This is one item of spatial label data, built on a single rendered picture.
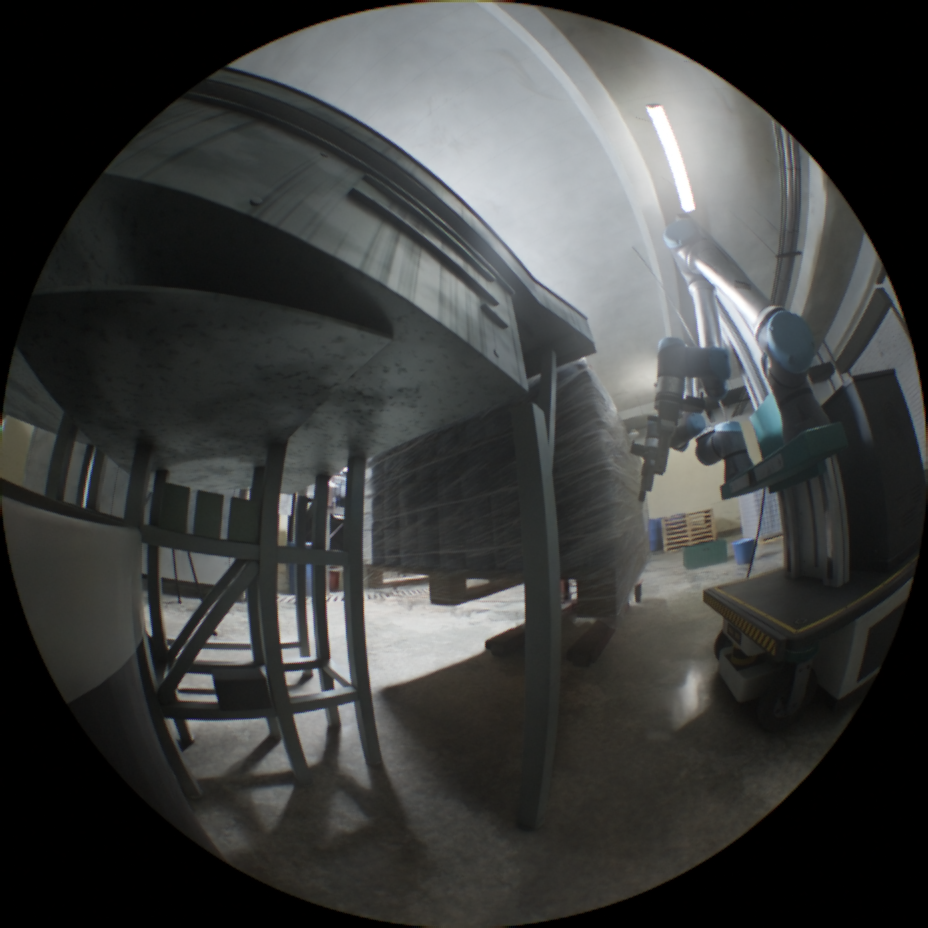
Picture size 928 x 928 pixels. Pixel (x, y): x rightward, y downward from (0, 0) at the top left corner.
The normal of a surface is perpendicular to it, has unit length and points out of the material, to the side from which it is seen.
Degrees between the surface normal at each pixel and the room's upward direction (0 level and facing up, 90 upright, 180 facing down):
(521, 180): 180
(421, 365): 180
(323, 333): 166
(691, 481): 90
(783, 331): 97
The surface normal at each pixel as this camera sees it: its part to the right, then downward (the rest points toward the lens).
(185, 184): 0.76, -0.21
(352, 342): 0.18, 0.98
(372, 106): 0.03, 0.96
